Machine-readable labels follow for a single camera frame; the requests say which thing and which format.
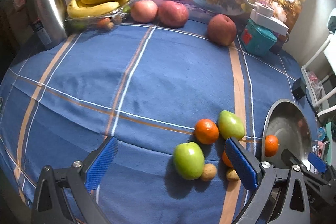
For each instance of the blue plaid tablecloth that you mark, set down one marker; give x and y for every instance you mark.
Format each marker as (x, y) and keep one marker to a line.
(148, 86)

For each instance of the large steel bowl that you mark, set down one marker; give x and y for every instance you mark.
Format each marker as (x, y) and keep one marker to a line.
(287, 122)

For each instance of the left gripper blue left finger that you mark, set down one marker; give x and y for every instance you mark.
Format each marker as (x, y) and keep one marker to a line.
(85, 176)

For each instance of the green apple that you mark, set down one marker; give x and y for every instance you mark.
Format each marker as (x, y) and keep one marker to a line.
(189, 160)
(230, 125)

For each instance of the steel thermos kettle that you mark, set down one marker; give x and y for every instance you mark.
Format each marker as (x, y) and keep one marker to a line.
(47, 17)

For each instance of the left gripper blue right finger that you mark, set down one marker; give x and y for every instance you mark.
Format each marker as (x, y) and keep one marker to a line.
(257, 177)

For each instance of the black power adapter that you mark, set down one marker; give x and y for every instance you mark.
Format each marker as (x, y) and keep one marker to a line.
(298, 89)

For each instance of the round blue sticker lid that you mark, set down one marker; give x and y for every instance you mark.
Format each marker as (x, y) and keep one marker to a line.
(321, 133)

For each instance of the pink plastic bag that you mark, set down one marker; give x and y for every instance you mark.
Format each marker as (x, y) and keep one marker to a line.
(316, 86)

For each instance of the yellow banana bunch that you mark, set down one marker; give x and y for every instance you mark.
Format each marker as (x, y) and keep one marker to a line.
(87, 8)

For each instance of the orange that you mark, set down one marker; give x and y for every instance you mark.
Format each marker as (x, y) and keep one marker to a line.
(271, 145)

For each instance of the red apple middle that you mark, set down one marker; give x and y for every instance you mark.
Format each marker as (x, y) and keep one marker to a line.
(173, 14)

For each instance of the brown kiwi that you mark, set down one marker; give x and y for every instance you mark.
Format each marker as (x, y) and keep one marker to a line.
(231, 175)
(209, 172)

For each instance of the orange tangerine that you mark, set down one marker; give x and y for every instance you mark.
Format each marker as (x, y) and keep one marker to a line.
(226, 160)
(206, 131)

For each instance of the clear plastic fruit tray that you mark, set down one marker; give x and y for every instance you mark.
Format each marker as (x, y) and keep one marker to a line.
(101, 23)

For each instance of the pale red apple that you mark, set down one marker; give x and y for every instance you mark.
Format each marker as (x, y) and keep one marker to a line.
(144, 11)

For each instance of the white desk lamp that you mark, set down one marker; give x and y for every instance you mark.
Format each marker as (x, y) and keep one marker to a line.
(263, 16)

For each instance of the dark red apple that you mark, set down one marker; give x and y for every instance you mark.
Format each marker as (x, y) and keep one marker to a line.
(221, 30)

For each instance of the white shelf rack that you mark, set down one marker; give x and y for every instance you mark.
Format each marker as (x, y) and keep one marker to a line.
(322, 114)

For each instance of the teal plastic box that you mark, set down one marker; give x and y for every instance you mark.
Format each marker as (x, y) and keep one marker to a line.
(257, 40)

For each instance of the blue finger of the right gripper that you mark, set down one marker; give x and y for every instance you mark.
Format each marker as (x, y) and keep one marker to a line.
(317, 162)
(291, 160)

